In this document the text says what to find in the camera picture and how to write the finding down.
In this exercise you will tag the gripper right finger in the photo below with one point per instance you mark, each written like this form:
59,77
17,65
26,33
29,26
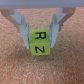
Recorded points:
57,26

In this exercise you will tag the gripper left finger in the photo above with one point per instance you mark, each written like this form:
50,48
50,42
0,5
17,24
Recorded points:
21,26

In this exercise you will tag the yellow block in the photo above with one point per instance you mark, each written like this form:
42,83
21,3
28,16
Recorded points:
39,42

